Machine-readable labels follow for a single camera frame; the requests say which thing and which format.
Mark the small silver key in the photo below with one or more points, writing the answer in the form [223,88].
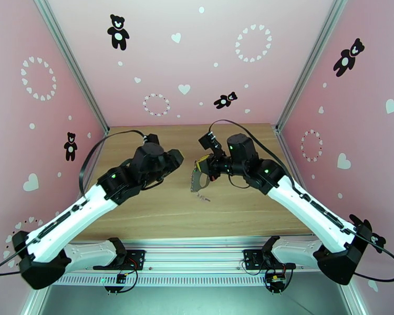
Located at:
[203,198]

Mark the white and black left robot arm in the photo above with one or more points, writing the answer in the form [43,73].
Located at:
[69,219]

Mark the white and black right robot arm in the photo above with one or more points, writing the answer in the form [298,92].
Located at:
[315,205]

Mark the small circuit board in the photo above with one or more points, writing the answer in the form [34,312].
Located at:
[275,280]
[120,278]

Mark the aluminium side rail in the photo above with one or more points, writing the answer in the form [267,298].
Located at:
[283,143]
[87,174]

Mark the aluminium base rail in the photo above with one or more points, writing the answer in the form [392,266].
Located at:
[193,258]

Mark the aluminium corner post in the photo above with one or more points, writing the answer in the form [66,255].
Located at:
[72,66]
[310,64]

